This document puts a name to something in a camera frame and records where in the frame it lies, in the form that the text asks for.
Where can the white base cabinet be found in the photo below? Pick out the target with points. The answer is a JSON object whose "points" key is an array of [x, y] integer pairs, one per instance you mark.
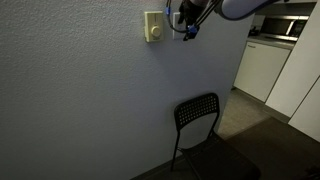
{"points": [[260, 68]]}

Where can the tall white cabinet panel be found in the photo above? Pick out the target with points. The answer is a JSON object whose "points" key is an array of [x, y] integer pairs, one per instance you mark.
{"points": [[296, 66]]}

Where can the low white cabinet panel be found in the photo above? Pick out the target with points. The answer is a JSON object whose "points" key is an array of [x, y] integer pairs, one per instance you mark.
{"points": [[308, 116]]}

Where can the dark microwave oven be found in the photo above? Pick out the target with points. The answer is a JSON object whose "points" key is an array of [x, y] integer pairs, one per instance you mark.
{"points": [[280, 26]]}

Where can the grey kitchen countertop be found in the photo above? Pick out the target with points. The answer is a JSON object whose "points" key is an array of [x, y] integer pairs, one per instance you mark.
{"points": [[270, 41]]}

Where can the beige wall thermostat dial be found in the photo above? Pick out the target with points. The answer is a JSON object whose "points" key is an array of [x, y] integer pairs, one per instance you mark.
{"points": [[153, 26]]}

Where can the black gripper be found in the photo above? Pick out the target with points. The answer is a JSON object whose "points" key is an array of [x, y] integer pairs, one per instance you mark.
{"points": [[192, 11]]}

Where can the small dark countertop object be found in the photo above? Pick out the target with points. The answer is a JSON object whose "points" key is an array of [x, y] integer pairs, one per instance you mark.
{"points": [[253, 32]]}

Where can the black perforated metal chair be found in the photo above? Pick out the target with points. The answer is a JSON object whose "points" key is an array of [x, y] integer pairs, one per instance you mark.
{"points": [[196, 108]]}

